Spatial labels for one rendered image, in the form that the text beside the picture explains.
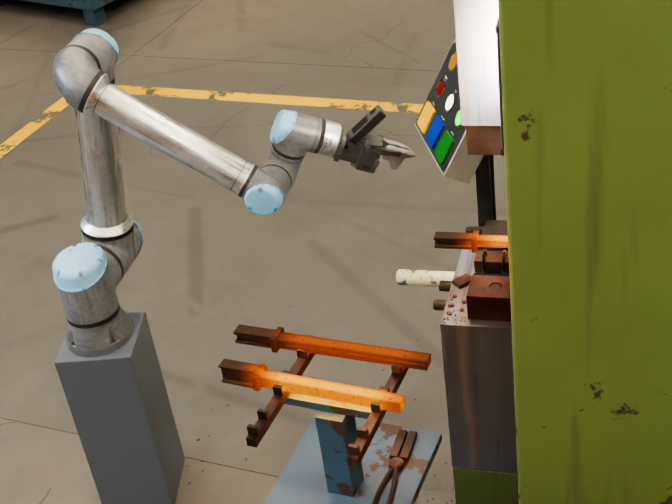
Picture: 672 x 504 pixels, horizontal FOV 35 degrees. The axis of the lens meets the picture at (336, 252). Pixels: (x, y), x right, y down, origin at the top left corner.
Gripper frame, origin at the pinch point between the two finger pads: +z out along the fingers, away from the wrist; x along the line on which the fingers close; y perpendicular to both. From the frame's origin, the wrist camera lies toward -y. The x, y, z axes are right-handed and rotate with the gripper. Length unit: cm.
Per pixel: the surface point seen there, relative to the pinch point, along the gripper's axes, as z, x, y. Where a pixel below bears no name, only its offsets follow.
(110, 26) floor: -77, -431, 157
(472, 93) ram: -10, 51, -39
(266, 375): -38, 79, 21
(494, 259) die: 12.5, 46.9, 0.4
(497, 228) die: 16.0, 33.8, -1.0
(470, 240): 8.1, 39.9, 0.7
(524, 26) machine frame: -21, 90, -66
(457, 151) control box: 12.2, -0.8, -3.0
